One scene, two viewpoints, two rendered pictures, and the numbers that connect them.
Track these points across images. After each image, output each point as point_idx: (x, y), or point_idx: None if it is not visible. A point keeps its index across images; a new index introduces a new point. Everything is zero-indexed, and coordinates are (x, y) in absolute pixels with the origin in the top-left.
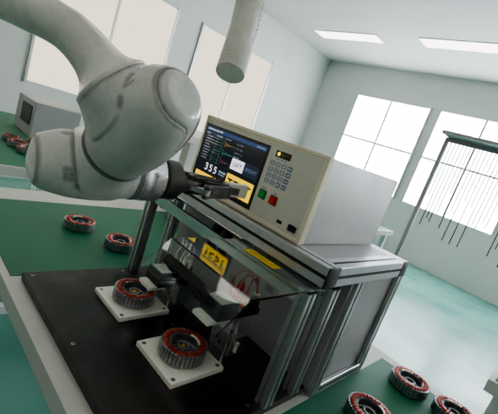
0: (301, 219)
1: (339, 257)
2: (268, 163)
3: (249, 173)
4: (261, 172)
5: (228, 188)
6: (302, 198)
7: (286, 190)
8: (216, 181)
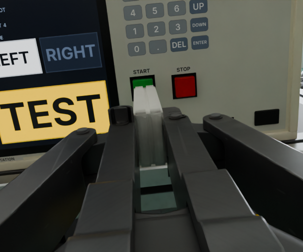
0: (282, 86)
1: None
2: (116, 1)
3: (69, 59)
4: (110, 38)
5: (244, 126)
6: (265, 40)
7: (212, 45)
8: (134, 136)
